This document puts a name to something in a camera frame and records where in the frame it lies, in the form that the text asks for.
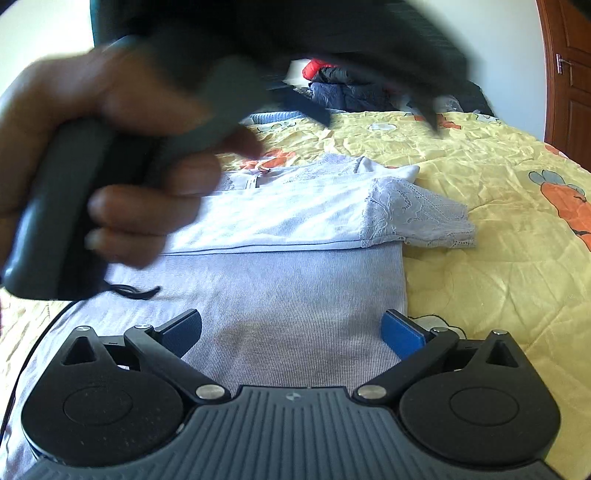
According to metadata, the light lavender long-sleeve shirt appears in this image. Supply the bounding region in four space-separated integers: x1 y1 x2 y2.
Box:
0 151 478 480

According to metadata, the person's left hand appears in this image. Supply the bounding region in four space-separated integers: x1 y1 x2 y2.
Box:
0 43 266 271

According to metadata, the blue knitted blanket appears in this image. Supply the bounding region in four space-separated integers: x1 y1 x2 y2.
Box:
240 111 305 126

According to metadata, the yellow carrot-print bed quilt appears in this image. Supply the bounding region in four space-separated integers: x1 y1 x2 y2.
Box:
0 109 591 480

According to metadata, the pile of red and navy jackets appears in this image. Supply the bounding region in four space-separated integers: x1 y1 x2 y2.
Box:
287 59 411 112

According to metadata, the brown wooden door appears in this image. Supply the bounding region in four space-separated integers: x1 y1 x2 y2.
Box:
537 0 591 170

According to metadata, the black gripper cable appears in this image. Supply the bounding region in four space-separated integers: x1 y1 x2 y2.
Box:
0 280 163 444

